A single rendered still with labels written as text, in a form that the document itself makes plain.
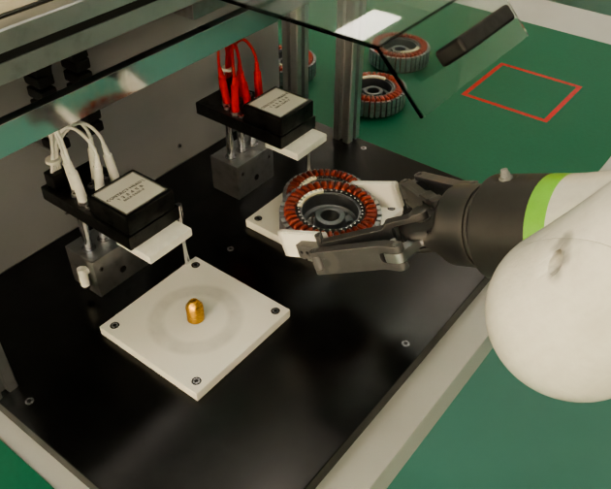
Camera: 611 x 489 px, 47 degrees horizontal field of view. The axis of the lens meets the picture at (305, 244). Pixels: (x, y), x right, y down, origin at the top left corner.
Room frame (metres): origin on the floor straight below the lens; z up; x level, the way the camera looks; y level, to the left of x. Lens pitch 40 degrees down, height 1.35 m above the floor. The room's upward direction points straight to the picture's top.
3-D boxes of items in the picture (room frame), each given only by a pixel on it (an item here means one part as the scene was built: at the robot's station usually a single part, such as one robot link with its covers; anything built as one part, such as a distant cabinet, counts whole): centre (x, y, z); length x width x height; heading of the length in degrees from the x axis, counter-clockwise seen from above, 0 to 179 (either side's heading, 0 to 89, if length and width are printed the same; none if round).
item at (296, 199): (0.60, -0.03, 0.87); 0.11 x 0.11 x 0.04
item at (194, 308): (0.54, 0.12, 0.80); 0.02 x 0.02 x 0.03
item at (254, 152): (0.82, 0.09, 0.80); 0.08 x 0.05 x 0.06; 142
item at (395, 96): (1.08, -0.12, 0.77); 0.11 x 0.11 x 0.04
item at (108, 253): (0.63, 0.24, 0.80); 0.08 x 0.05 x 0.06; 142
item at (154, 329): (0.54, 0.12, 0.78); 0.15 x 0.15 x 0.01; 52
